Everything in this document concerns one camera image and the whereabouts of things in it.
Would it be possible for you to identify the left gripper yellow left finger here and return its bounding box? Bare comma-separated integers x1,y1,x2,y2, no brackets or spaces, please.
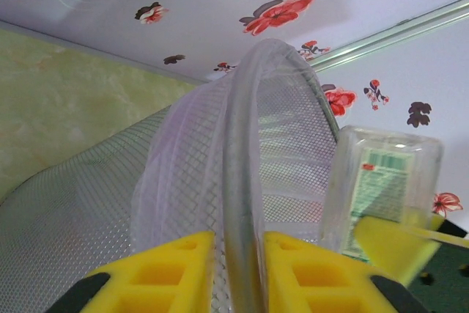
45,231,217,313

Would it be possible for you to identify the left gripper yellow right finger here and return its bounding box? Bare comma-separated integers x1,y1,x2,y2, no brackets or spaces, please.
263,231,429,313

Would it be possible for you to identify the clear bottle with green label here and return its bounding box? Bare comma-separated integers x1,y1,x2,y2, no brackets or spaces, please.
320,125,445,266

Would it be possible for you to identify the translucent mesh plastic bin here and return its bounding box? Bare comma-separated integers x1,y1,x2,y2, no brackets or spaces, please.
0,38,341,313

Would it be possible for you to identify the aluminium corner frame post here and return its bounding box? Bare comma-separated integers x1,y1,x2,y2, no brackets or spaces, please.
313,0,469,74

